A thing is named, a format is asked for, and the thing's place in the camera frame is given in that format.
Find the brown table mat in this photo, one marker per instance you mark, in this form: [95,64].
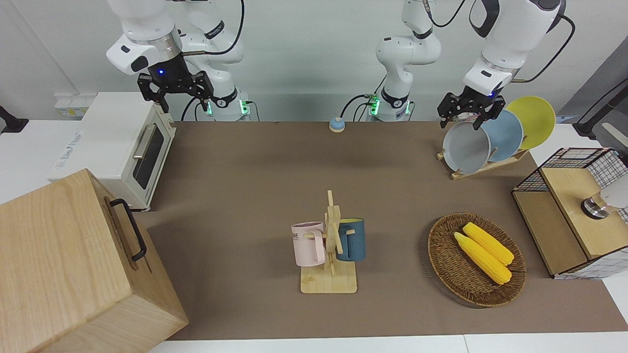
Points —
[245,196]

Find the yellow plate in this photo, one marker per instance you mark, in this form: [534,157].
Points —
[535,120]

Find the wooden mug rack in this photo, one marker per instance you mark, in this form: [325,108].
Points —
[329,282]

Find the black stand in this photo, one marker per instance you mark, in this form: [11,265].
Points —
[591,125]
[12,122]

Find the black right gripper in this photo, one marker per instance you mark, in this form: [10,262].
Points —
[169,78]

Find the white cylinder bottle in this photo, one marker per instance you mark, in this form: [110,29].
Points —
[613,196]

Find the dark blue mug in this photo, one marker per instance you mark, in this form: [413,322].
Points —
[354,242]

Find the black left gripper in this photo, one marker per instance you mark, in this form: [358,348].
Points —
[473,104]

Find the light blue plate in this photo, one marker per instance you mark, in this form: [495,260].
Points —
[505,135]

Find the white wall socket strip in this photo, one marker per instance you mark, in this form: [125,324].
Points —
[73,105]

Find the pink mug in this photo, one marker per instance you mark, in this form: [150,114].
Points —
[306,245]

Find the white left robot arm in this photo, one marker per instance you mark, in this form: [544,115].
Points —
[515,34]

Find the blue desk bell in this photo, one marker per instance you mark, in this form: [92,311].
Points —
[336,124]

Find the white toaster oven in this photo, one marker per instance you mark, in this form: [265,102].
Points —
[113,142]

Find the gray plate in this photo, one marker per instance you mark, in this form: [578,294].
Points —
[463,147]

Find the wooden plate rack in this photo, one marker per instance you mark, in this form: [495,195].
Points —
[471,171]

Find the brown wicker basket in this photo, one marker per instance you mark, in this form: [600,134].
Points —
[451,269]

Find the yellow corn cob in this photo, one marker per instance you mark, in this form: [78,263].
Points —
[488,242]
[483,260]

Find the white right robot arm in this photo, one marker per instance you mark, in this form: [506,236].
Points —
[142,29]

